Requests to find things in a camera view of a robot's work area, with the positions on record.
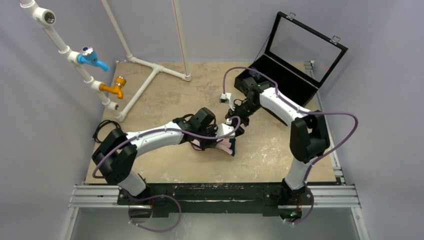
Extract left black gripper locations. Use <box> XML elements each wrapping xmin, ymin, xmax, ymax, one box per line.
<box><xmin>195</xmin><ymin>123</ymin><xmax>223</xmax><ymax>151</ymax></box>

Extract pink underwear navy trim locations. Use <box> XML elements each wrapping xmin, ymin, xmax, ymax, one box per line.
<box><xmin>190</xmin><ymin>138</ymin><xmax>236</xmax><ymax>157</ymax></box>

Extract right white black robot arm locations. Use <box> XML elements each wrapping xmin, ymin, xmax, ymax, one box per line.
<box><xmin>225</xmin><ymin>77</ymin><xmax>330</xmax><ymax>204</ymax></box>

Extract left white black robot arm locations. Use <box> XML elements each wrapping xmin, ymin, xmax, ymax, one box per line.
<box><xmin>91</xmin><ymin>107</ymin><xmax>219</xmax><ymax>205</ymax></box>

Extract dark patterned rolled sock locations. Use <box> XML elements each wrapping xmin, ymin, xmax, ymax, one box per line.
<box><xmin>248</xmin><ymin>67</ymin><xmax>262</xmax><ymax>79</ymax></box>

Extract black box with glass lid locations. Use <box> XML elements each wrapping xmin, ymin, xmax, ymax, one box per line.
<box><xmin>234</xmin><ymin>11</ymin><xmax>348</xmax><ymax>107</ymax></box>

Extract orange faucet tap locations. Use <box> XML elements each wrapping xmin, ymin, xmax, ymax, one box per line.
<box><xmin>98</xmin><ymin>76</ymin><xmax>127</xmax><ymax>100</ymax></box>

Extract blue faucet tap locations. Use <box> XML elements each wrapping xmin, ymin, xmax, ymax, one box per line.
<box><xmin>76</xmin><ymin>46</ymin><xmax>110</xmax><ymax>72</ymax></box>

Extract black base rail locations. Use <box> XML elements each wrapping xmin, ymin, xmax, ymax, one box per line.
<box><xmin>117</xmin><ymin>182</ymin><xmax>314</xmax><ymax>220</ymax></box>

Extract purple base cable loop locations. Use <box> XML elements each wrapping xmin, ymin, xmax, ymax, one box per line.
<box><xmin>128</xmin><ymin>192</ymin><xmax>184</xmax><ymax>233</ymax></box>

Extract coiled black cable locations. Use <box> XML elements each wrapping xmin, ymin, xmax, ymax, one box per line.
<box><xmin>92</xmin><ymin>119</ymin><xmax>122</xmax><ymax>144</ymax></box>

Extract aluminium frame rails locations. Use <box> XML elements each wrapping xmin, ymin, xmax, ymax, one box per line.
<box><xmin>59</xmin><ymin>61</ymin><xmax>370</xmax><ymax>240</ymax></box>

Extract white PVC pipe frame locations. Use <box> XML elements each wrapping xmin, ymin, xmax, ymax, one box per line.
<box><xmin>19</xmin><ymin>0</ymin><xmax>192</xmax><ymax>122</ymax></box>

